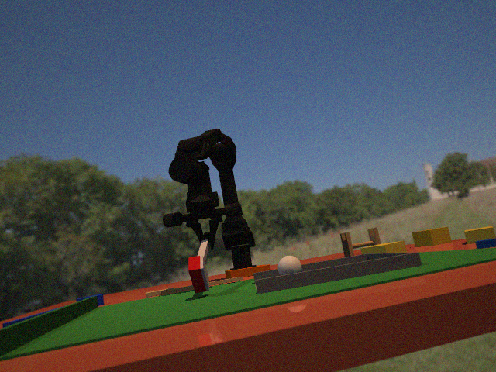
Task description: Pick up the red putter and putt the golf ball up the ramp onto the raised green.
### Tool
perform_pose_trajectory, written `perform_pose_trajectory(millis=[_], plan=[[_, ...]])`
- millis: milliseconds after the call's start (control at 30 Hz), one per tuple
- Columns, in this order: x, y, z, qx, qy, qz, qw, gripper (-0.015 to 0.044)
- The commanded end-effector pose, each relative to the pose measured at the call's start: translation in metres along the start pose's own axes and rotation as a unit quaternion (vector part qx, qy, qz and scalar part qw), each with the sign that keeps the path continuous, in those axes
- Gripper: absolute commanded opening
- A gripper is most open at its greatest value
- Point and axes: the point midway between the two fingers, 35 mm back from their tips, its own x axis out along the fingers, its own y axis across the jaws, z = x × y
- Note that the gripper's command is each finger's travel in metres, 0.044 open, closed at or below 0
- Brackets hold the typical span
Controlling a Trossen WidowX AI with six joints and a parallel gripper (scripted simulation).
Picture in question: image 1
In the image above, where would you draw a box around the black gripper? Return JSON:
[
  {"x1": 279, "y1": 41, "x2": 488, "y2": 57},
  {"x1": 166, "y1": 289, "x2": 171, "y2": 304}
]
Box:
[{"x1": 163, "y1": 184, "x2": 243, "y2": 250}]

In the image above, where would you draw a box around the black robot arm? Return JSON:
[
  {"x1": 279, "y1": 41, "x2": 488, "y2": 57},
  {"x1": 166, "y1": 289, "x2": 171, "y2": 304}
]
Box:
[{"x1": 168, "y1": 129, "x2": 256, "y2": 270}]

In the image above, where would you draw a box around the beige ball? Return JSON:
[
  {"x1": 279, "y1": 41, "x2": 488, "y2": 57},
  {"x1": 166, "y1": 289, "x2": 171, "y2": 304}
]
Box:
[{"x1": 277, "y1": 256, "x2": 302, "y2": 275}]

